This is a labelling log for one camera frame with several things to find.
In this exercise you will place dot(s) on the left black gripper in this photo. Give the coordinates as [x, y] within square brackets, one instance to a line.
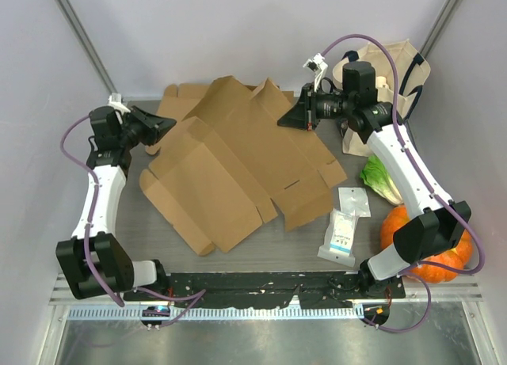
[154, 126]

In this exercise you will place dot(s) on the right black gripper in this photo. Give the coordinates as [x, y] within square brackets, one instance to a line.
[304, 115]

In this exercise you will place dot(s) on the white packet with blue label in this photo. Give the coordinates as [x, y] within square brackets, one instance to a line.
[338, 239]

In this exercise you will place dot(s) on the brown cardboard box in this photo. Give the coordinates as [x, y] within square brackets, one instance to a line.
[202, 189]

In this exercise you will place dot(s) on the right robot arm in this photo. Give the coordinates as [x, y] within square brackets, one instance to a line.
[435, 220]

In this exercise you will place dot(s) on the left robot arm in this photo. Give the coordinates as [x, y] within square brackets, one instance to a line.
[92, 260]

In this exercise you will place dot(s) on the flat brown cardboard sheet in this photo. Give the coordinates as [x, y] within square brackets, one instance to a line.
[294, 167]

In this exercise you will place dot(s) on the white bottle in bag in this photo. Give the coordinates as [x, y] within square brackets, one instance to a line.
[381, 82]

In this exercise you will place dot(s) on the green lettuce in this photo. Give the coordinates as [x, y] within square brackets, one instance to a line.
[375, 176]

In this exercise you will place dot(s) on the clear plastic pouch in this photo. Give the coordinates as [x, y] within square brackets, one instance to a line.
[354, 202]

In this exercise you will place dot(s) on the beige canvas tote bag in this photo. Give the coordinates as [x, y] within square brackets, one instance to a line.
[408, 77]

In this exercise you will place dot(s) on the orange pumpkin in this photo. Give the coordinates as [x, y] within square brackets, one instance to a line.
[457, 257]

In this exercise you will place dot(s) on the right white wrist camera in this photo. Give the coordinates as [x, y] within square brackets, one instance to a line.
[318, 66]

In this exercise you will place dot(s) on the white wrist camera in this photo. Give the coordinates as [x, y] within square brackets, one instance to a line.
[318, 66]
[115, 101]

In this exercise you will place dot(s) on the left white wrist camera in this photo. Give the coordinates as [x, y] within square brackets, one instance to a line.
[115, 101]

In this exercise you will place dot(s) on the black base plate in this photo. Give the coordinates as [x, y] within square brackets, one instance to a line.
[271, 290]

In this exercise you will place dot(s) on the slotted cable duct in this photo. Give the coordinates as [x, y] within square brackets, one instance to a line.
[144, 312]

